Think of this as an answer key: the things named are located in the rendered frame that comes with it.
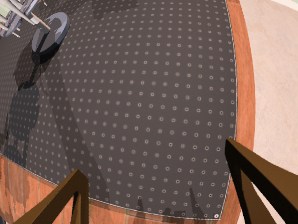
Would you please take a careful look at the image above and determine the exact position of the white pipette with blue button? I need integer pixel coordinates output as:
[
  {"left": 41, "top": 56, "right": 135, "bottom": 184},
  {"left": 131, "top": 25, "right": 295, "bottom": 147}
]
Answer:
[{"left": 0, "top": 14, "right": 7, "bottom": 23}]

